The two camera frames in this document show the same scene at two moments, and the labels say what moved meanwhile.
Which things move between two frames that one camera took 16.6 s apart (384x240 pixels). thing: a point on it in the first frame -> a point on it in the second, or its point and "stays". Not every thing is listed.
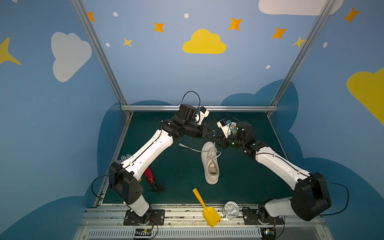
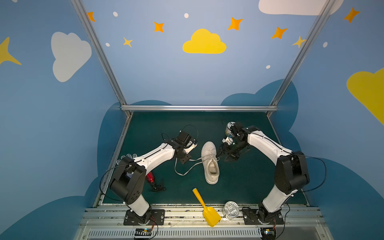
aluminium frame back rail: x=212 y=107 stays
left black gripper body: x=205 y=131 -> x=184 y=154
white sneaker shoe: x=210 y=159 stays
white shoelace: x=211 y=152 -> x=195 y=165
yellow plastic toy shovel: x=210 y=214 stays
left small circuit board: x=143 y=232 stays
